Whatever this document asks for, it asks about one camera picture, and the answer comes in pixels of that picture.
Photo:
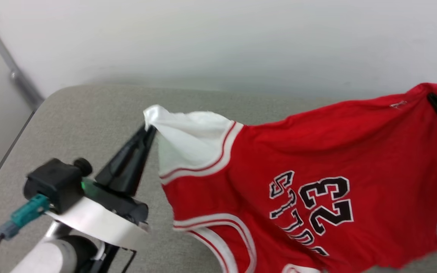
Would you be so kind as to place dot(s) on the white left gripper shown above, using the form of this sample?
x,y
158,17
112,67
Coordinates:
x,y
104,220

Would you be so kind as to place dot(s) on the red white basketball jersey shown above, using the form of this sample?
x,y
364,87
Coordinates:
x,y
317,159

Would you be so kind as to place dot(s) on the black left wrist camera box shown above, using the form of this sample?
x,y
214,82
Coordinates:
x,y
53,184

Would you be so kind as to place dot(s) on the grey wall trim strip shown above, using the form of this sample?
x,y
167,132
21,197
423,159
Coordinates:
x,y
10,66

